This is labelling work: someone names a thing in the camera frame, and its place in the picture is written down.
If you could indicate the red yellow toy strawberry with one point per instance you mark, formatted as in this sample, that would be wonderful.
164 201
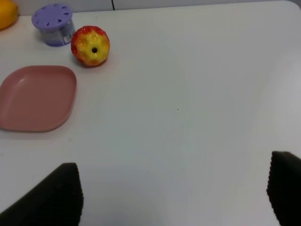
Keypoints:
90 45

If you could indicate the pink square plate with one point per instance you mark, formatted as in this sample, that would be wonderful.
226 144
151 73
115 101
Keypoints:
37 98

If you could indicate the yellow mango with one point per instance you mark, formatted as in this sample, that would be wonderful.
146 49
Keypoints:
8 13

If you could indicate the purple air freshener jar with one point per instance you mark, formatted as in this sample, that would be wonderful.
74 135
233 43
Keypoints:
54 22

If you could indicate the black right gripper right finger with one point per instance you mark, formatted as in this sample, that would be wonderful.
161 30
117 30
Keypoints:
284 187

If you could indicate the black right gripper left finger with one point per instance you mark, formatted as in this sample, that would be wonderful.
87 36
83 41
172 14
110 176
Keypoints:
56 201

